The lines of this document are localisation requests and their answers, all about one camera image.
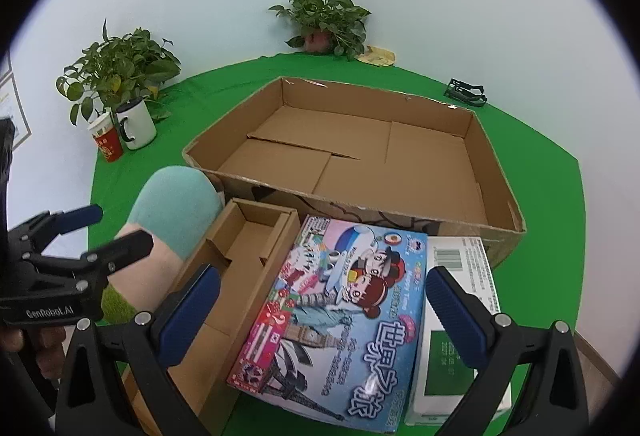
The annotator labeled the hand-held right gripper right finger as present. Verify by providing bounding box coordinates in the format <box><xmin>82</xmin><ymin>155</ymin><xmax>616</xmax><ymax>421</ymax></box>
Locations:
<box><xmin>425</xmin><ymin>266</ymin><xmax>591</xmax><ymax>436</ymax></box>

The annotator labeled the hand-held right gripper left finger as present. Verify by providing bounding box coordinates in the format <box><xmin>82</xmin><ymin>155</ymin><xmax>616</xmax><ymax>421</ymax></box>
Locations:
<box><xmin>55</xmin><ymin>263</ymin><xmax>222</xmax><ymax>436</ymax></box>

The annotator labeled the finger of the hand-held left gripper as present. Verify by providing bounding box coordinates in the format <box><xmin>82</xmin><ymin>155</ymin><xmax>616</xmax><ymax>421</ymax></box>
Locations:
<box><xmin>7</xmin><ymin>205</ymin><xmax>104</xmax><ymax>254</ymax></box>
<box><xmin>30</xmin><ymin>229</ymin><xmax>154</xmax><ymax>297</ymax></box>

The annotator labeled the white and green carton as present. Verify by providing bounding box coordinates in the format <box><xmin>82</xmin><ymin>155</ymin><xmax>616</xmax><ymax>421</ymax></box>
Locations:
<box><xmin>404</xmin><ymin>236</ymin><xmax>513</xmax><ymax>427</ymax></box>

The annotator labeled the pastel striped plush toy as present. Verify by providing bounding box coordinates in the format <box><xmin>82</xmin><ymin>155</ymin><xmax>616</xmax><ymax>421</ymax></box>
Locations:
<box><xmin>102</xmin><ymin>165</ymin><xmax>225</xmax><ymax>324</ymax></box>

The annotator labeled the small cardboard tray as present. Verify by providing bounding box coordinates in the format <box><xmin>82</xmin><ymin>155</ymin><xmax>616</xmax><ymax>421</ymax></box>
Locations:
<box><xmin>125</xmin><ymin>197</ymin><xmax>301</xmax><ymax>436</ymax></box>

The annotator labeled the colourful cartoon game box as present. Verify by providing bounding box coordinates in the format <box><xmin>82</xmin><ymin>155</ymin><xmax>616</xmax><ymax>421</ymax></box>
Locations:
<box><xmin>226</xmin><ymin>215</ymin><xmax>429</xmax><ymax>433</ymax></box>

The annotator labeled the large cardboard box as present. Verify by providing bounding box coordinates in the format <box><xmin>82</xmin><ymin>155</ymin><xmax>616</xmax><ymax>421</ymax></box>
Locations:
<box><xmin>182</xmin><ymin>76</ymin><xmax>527</xmax><ymax>269</ymax></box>

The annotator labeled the person's left hand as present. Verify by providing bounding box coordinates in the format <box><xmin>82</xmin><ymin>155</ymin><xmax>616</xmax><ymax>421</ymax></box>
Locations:
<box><xmin>0</xmin><ymin>326</ymin><xmax>67</xmax><ymax>369</ymax></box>

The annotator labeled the red paper cup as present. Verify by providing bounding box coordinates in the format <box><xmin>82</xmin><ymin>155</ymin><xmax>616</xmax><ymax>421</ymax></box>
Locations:
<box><xmin>88</xmin><ymin>112</ymin><xmax>124</xmax><ymax>163</ymax></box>

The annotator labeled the white enamel mug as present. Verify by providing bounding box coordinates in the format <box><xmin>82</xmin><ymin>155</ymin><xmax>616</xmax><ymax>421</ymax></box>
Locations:
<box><xmin>116</xmin><ymin>99</ymin><xmax>158</xmax><ymax>150</ymax></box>

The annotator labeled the leafy potted plant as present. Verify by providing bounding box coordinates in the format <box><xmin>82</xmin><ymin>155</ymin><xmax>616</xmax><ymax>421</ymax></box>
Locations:
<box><xmin>56</xmin><ymin>19</ymin><xmax>182</xmax><ymax>127</ymax></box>

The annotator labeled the green tablecloth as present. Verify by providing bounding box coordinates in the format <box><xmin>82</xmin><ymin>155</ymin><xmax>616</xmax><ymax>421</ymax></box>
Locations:
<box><xmin>90</xmin><ymin>52</ymin><xmax>587</xmax><ymax>436</ymax></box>

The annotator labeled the potted plant in pink pot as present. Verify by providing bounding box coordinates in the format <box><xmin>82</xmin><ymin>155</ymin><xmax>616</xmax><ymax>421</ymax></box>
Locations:
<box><xmin>268</xmin><ymin>0</ymin><xmax>372</xmax><ymax>62</ymax></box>

